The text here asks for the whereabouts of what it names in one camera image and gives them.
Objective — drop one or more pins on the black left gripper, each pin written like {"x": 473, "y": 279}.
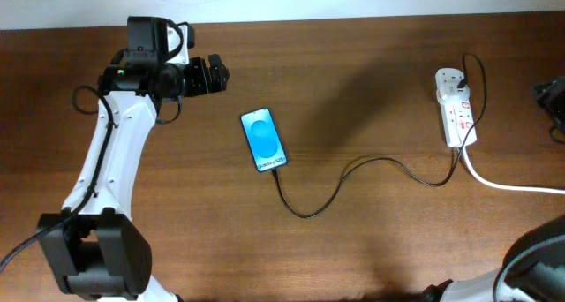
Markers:
{"x": 200, "y": 84}

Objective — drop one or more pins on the blue Galaxy smartphone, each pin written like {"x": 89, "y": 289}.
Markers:
{"x": 263, "y": 140}

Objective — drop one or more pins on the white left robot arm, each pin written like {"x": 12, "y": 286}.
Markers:
{"x": 92, "y": 247}

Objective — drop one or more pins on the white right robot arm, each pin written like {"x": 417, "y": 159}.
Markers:
{"x": 533, "y": 268}

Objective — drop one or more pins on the white USB charger adapter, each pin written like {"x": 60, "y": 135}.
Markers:
{"x": 449, "y": 90}

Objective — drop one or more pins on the white power strip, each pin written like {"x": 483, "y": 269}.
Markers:
{"x": 456, "y": 117}

